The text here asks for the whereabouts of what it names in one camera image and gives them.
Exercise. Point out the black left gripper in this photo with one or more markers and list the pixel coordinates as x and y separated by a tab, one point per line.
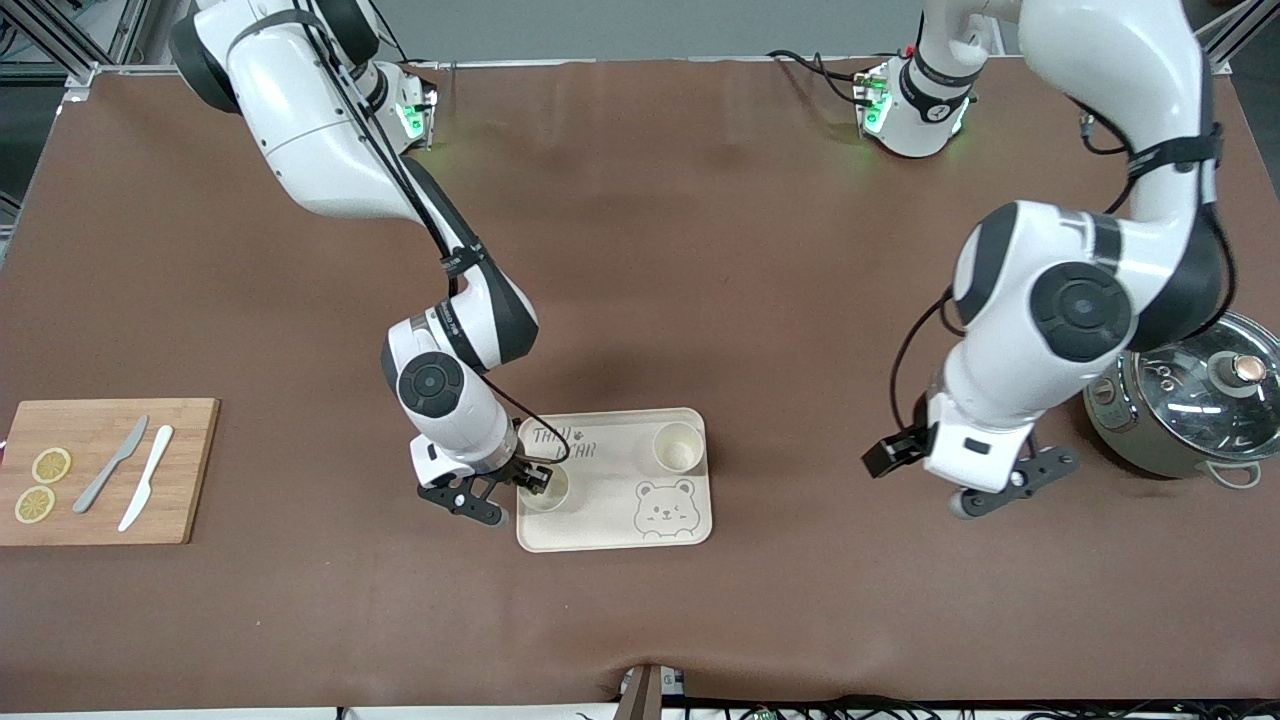
886	455

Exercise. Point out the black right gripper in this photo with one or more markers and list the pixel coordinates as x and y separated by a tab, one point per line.
517	468

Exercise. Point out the white plastic cup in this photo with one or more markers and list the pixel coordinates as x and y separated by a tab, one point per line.
678	447
553	496

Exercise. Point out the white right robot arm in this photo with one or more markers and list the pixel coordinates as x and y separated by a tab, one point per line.
300	130

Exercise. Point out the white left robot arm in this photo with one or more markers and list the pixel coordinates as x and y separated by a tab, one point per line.
1120	80

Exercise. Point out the cream tray with bear print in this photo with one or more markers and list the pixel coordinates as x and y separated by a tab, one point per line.
610	520

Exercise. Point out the grey-green cooking pot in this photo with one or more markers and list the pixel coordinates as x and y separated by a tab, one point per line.
1130	440

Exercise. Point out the brown table mat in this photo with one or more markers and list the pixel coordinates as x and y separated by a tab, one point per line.
700	250

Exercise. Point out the glass pot lid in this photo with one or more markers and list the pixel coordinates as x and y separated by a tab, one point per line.
1190	400

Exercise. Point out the bamboo cutting board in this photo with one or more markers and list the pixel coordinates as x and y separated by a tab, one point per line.
190	480

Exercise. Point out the white plastic knife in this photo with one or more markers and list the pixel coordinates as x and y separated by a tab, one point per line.
145	480

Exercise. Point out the grey plastic knife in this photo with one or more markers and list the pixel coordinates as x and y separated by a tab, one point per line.
110	465

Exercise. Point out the yellow lemon slice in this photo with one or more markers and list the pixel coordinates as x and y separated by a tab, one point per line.
35	504
51	465

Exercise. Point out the brown wooden post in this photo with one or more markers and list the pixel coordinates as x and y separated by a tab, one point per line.
640	700

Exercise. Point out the aluminium frame profile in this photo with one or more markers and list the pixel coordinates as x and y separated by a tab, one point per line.
75	70
1240	20

